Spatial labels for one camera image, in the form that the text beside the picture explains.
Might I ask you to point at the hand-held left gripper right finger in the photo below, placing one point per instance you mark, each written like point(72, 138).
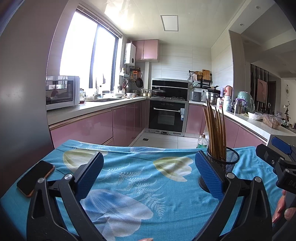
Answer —
point(209, 175)

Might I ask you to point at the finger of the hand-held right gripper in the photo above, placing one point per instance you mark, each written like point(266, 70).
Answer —
point(281, 145)
point(269, 157)

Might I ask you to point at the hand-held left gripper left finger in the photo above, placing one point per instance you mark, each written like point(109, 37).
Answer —
point(89, 177)

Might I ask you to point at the black mesh utensil holder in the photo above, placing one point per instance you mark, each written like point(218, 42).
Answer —
point(231, 162)

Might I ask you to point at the bunch of wooden chopsticks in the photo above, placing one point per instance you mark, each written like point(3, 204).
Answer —
point(216, 134)

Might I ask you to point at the person's right hand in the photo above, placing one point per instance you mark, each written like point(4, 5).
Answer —
point(278, 208)

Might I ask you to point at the person's left hand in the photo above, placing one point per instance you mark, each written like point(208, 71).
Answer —
point(144, 239)

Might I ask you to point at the clear plastic food container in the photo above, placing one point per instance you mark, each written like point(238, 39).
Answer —
point(272, 121)

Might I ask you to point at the cooking oil bottle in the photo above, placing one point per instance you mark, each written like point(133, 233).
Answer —
point(201, 142)

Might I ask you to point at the pink base cabinets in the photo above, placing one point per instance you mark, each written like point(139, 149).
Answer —
point(92, 129)
point(240, 136)

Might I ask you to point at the white plastic bag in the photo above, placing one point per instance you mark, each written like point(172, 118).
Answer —
point(255, 116)

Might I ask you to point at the dark smartphone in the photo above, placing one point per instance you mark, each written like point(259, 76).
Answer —
point(34, 177)

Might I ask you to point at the blue floral tablecloth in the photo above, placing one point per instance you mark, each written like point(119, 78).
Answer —
point(143, 180)

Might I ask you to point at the steel vacuum flask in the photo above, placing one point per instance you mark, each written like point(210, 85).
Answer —
point(237, 107)

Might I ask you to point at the white plastic bottle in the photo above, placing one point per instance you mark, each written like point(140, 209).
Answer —
point(228, 104)

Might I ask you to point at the black built-in oven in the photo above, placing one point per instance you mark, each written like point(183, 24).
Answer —
point(167, 118)

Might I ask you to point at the pink thermos jug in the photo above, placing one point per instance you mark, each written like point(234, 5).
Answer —
point(228, 91)

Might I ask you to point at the steel stock pot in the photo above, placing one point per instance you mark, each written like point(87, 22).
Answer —
point(212, 96)

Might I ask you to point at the grey rice cooker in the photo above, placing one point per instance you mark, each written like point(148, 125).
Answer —
point(196, 96)

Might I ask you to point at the steel sink faucet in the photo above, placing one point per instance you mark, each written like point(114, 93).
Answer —
point(97, 95)

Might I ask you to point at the white bowl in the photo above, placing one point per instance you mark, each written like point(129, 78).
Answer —
point(119, 95)

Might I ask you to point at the white microwave oven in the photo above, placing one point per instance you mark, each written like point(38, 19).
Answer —
point(61, 92)

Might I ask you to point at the steel basin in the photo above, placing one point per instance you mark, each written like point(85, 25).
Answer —
point(131, 94)

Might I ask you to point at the black range hood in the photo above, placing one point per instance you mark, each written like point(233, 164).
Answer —
point(171, 88)

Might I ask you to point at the black wok with lid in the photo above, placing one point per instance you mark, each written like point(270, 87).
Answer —
point(158, 92)

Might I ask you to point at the wooden cutting board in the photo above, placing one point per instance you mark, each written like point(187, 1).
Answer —
point(206, 74)

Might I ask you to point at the hanging frying pan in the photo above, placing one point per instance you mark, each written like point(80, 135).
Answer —
point(139, 82)

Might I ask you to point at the grey refrigerator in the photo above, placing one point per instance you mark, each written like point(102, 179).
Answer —
point(23, 92)

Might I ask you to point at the kitchen window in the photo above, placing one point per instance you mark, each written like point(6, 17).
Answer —
point(90, 53)

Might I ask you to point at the ceiling light panel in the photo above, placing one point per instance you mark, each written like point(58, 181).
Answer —
point(169, 22)

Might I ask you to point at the framed wall picture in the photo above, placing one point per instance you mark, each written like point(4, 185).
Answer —
point(262, 90)

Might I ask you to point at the black wall rack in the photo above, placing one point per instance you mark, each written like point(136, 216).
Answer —
point(203, 82)

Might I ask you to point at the white wall water heater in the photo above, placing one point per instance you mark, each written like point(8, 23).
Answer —
point(130, 53)

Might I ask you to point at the pink wall cabinet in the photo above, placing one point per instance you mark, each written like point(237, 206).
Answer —
point(146, 49)

